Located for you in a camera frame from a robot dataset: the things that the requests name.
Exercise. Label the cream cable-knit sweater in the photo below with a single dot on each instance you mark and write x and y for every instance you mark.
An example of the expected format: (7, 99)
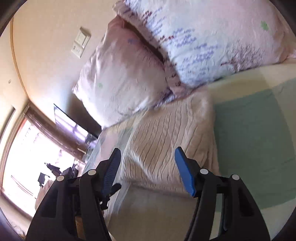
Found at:
(149, 157)

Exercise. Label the floral pillow with blue flowers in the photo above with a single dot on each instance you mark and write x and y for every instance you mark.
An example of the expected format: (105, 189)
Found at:
(203, 41)

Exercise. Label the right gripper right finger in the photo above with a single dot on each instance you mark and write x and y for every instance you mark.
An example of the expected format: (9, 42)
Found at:
(240, 218)

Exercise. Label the pastel checked bed sheet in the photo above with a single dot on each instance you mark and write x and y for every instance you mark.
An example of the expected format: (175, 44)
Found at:
(254, 131)

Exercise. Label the dark bedside furniture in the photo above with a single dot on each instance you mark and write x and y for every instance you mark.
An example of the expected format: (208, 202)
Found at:
(76, 133)

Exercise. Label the white wall switch panel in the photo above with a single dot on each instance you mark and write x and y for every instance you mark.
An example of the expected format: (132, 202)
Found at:
(80, 42)

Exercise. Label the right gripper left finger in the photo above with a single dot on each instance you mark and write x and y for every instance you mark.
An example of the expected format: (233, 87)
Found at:
(86, 196)

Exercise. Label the pink floral pillow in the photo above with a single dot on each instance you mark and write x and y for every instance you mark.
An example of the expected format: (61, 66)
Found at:
(123, 76)

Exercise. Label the window with brown frame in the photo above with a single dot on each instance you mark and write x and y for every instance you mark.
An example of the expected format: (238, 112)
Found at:
(36, 153)

